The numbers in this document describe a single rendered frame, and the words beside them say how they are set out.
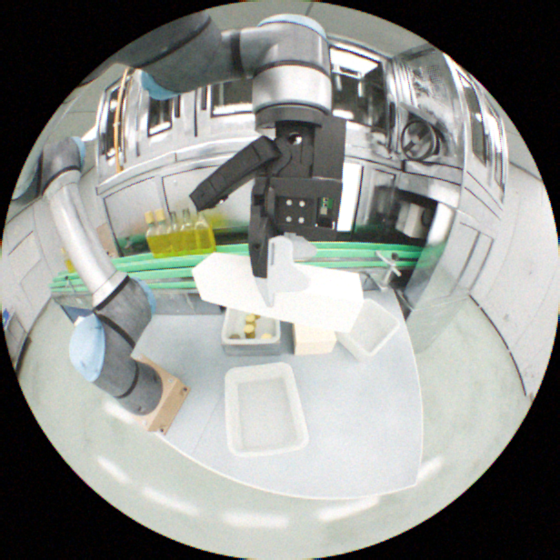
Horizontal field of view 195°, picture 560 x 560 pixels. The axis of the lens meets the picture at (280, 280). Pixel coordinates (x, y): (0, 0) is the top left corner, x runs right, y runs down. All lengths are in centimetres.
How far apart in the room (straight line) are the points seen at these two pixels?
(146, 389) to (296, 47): 58
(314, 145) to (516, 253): 338
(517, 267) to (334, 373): 325
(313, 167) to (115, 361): 42
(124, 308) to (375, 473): 70
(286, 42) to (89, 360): 47
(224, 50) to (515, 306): 354
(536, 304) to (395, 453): 313
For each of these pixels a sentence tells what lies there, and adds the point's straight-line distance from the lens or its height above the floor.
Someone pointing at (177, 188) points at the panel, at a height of 122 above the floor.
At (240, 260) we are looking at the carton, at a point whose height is 111.
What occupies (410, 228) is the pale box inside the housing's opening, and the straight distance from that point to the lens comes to 105.
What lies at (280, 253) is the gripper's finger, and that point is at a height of 116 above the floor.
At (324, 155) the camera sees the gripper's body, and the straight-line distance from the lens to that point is 16.
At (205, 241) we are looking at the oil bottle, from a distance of 64.
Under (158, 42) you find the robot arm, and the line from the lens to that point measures 16.
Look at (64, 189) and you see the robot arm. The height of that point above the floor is 132.
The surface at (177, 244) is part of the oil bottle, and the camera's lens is 69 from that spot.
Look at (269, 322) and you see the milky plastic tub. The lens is 59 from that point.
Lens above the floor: 123
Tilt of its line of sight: 36 degrees down
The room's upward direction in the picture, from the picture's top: straight up
